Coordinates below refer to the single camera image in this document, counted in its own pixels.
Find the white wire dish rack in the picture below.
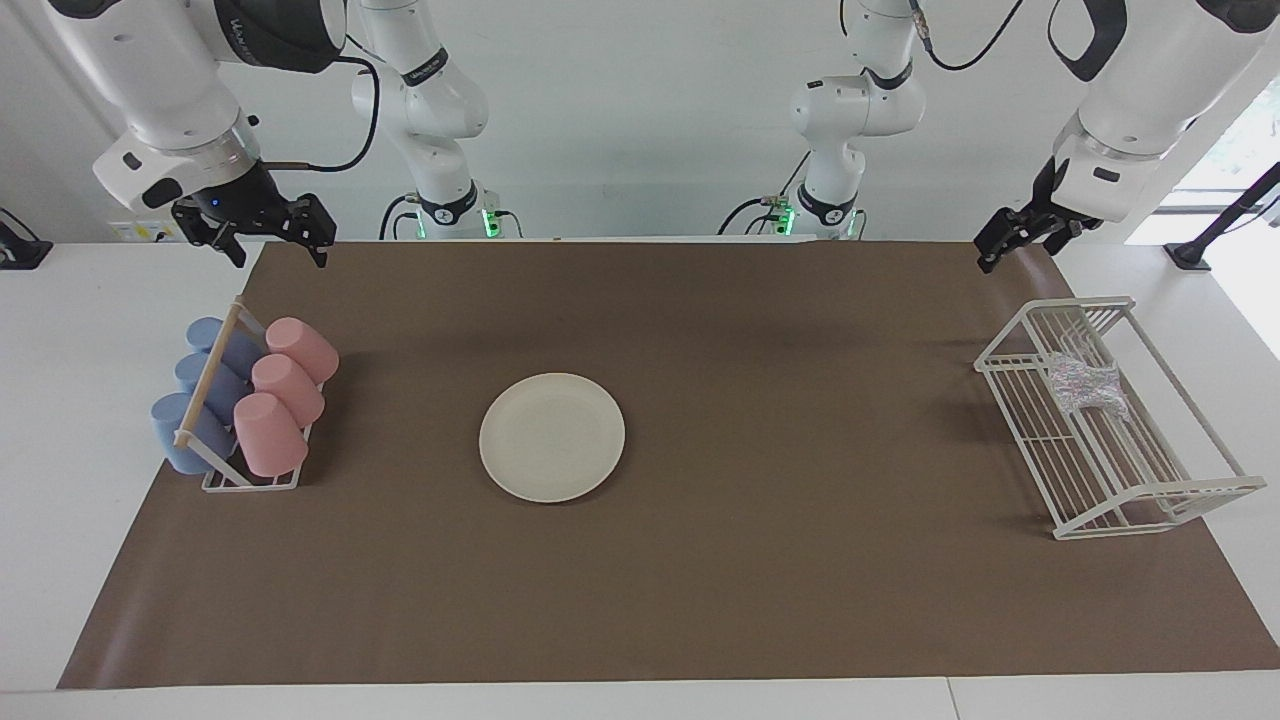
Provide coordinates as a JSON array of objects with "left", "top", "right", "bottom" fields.
[{"left": 974, "top": 296, "right": 1267, "bottom": 541}]

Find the black table clamp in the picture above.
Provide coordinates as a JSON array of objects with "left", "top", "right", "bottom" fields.
[{"left": 0, "top": 207, "right": 53, "bottom": 271}]

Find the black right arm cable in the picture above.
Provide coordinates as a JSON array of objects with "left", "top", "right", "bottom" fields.
[{"left": 265, "top": 55, "right": 382, "bottom": 173}]

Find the wire cup rack wooden rod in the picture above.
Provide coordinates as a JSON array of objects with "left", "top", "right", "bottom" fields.
[{"left": 174, "top": 296, "right": 326, "bottom": 493}]

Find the black right base cable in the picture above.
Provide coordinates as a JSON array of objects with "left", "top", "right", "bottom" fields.
[{"left": 378, "top": 193, "right": 421, "bottom": 241}]

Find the brown table mat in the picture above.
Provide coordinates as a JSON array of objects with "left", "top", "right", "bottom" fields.
[{"left": 57, "top": 240, "right": 1280, "bottom": 691}]

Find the cream round plate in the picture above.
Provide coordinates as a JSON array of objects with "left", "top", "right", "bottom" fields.
[{"left": 479, "top": 372, "right": 627, "bottom": 503}]

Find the pink plastic cup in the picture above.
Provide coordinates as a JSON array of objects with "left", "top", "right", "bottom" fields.
[
  {"left": 233, "top": 392, "right": 309, "bottom": 478},
  {"left": 265, "top": 317, "right": 340, "bottom": 386},
  {"left": 251, "top": 353, "right": 326, "bottom": 429}
]

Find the white wall socket box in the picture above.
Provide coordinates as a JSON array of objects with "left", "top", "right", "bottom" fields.
[{"left": 108, "top": 215, "right": 181, "bottom": 243}]

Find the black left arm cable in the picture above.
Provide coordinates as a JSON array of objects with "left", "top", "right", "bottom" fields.
[{"left": 905, "top": 0, "right": 1026, "bottom": 71}]

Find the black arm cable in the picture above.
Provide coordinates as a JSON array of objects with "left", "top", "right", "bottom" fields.
[
  {"left": 905, "top": 0, "right": 1026, "bottom": 71},
  {"left": 265, "top": 55, "right": 382, "bottom": 173}
]

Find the black base cable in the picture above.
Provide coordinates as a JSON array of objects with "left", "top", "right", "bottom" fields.
[
  {"left": 378, "top": 193, "right": 421, "bottom": 241},
  {"left": 717, "top": 150, "right": 813, "bottom": 237}
]

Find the blue plastic cup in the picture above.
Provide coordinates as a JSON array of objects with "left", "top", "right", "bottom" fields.
[
  {"left": 186, "top": 317, "right": 266, "bottom": 379},
  {"left": 150, "top": 392, "right": 238, "bottom": 475},
  {"left": 175, "top": 352, "right": 251, "bottom": 421}
]

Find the black left base cable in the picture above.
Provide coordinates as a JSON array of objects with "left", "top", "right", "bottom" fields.
[{"left": 717, "top": 150, "right": 813, "bottom": 237}]

